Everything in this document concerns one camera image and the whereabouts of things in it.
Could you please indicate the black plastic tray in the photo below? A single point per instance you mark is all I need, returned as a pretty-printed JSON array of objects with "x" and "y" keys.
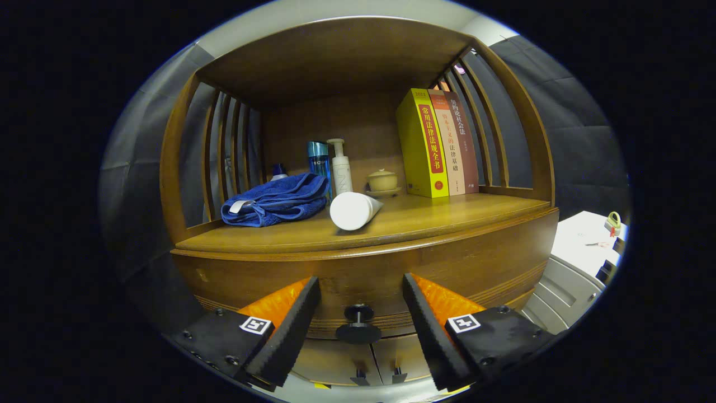
[{"x": 607, "y": 271}]

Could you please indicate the wooden cabinet door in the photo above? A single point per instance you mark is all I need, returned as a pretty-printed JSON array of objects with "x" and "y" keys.
[
  {"x": 330, "y": 364},
  {"x": 408, "y": 358}
]

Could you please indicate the beige lidded teacup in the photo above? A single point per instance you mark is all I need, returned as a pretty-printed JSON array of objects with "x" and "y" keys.
[{"x": 383, "y": 180}]

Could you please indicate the wooden countertop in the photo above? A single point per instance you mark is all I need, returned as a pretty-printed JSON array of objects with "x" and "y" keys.
[{"x": 436, "y": 215}]

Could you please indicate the white drawer unit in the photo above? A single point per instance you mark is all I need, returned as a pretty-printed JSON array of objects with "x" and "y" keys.
[{"x": 576, "y": 240}]

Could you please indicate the black drawer knob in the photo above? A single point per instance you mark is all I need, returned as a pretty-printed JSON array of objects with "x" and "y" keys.
[{"x": 358, "y": 333}]

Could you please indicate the wooden cabinet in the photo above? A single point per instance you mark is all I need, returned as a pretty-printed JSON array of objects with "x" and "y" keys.
[{"x": 335, "y": 61}]

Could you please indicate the blue folded towel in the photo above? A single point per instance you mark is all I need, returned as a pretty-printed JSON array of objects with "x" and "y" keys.
[{"x": 279, "y": 198}]

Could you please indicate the brown book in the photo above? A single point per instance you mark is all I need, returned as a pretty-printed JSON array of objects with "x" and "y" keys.
[{"x": 469, "y": 151}]

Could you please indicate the beige orange book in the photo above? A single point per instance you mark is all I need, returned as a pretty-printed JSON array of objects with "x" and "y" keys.
[{"x": 452, "y": 151}]

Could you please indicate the white green-capped cleanser tube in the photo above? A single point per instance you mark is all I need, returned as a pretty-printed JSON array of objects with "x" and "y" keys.
[{"x": 351, "y": 211}]

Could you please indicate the green tape dispenser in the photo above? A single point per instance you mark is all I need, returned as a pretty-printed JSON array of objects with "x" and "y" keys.
[{"x": 613, "y": 221}]

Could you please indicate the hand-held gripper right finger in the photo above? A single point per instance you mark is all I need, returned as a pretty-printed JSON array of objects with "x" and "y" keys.
[{"x": 433, "y": 336}]

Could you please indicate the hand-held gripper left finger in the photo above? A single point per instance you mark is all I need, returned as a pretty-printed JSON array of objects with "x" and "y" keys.
[{"x": 291, "y": 336}]

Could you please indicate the white pump bottle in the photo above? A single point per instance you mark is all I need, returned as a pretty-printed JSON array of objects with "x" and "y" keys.
[{"x": 341, "y": 173}]

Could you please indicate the small white blue-capped bottle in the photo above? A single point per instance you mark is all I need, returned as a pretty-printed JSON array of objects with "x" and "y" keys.
[{"x": 278, "y": 170}]

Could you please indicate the teal blue bottle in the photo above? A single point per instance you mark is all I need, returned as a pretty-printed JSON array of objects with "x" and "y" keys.
[{"x": 319, "y": 159}]

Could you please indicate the thick yellow book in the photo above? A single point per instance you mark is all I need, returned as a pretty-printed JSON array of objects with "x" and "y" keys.
[{"x": 417, "y": 145}]

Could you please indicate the wooden drawer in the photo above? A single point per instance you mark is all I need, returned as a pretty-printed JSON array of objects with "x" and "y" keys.
[{"x": 363, "y": 274}]

